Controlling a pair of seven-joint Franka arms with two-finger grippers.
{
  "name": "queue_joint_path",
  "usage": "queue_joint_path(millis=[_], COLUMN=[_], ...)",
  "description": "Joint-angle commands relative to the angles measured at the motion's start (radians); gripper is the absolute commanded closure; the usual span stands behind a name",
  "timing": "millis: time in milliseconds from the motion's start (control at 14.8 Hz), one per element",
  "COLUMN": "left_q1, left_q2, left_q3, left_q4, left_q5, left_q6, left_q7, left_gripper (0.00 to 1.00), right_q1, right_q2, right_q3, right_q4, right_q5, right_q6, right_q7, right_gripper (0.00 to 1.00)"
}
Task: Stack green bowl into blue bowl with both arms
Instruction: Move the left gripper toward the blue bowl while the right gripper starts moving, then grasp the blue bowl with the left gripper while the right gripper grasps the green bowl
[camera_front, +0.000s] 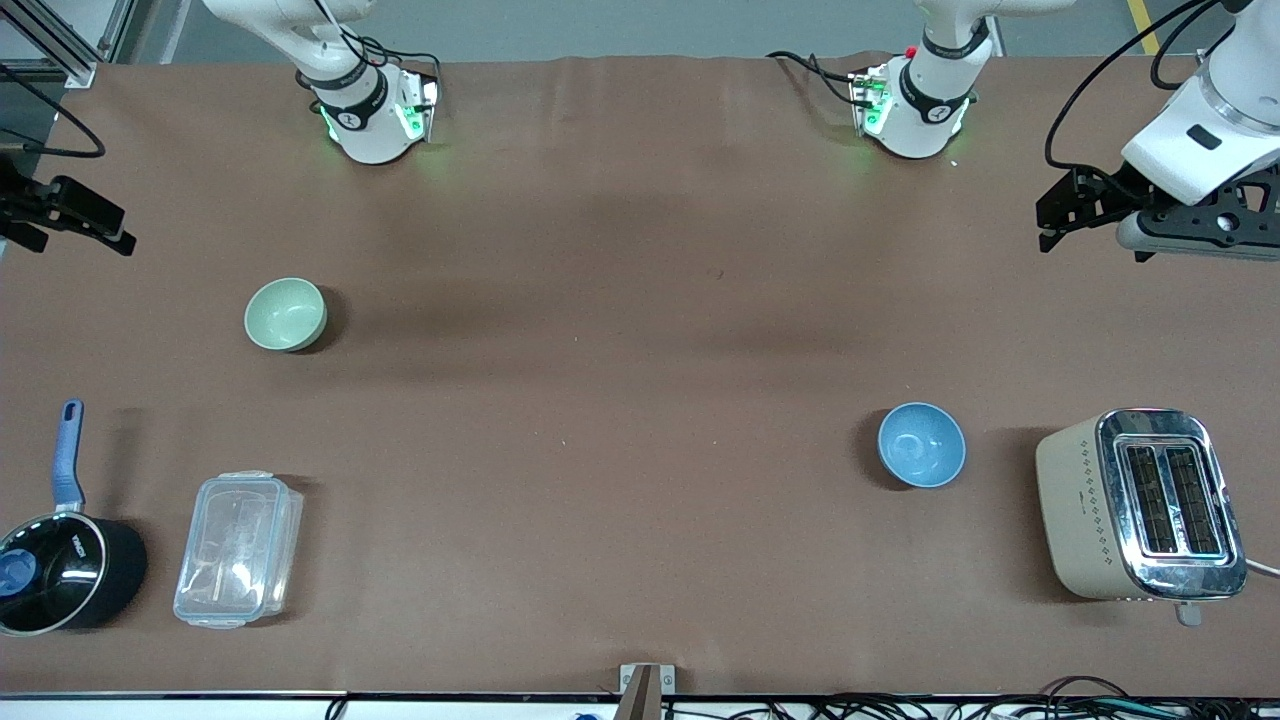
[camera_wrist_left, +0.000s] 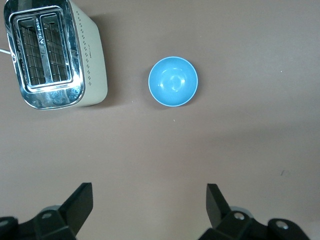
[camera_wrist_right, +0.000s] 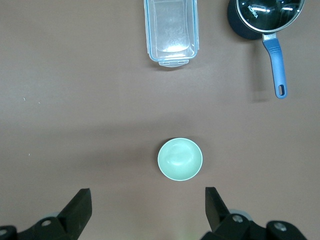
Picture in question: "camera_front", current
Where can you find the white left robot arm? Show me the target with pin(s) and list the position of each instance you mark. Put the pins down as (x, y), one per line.
(920, 115)

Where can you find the blue bowl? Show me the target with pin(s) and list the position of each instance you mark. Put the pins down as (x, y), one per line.
(921, 444)

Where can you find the metal bracket with brown post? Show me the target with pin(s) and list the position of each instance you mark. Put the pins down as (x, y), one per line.
(646, 690)

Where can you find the brown table cover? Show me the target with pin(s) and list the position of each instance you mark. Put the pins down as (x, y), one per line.
(640, 400)

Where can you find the aluminium frame profile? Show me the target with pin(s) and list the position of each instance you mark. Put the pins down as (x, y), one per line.
(70, 45)

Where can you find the glass lid blue knob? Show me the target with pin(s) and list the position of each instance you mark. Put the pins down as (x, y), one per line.
(50, 570)

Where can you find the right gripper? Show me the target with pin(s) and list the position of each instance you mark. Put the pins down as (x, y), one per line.
(22, 203)

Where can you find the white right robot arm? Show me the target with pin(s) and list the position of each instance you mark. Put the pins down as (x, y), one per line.
(365, 125)

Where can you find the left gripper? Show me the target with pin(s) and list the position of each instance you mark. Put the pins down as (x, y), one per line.
(1112, 190)

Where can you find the clear plastic food container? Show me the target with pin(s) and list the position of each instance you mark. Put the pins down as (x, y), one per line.
(235, 548)

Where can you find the beige chrome toaster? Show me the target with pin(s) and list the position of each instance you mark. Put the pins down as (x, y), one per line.
(1100, 510)

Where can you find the light green bowl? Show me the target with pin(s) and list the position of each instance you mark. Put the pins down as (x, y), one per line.
(285, 314)

